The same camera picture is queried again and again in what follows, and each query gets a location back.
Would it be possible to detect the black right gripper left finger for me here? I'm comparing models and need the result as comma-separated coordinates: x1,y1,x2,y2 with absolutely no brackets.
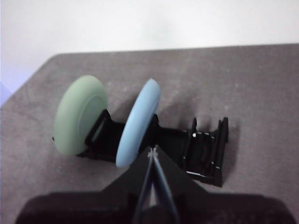
100,146,154,212

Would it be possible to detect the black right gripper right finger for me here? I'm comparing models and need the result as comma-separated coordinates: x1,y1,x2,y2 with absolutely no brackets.
153,144,209,212

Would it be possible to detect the blue round plate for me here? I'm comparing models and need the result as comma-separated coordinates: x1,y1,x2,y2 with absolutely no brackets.
115,78,162,168

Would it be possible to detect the green round plate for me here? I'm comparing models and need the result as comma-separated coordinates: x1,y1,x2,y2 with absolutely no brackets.
53,74,108,156

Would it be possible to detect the black plastic plate rack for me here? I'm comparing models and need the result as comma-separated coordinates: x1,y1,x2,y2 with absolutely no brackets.
51,109,229,187

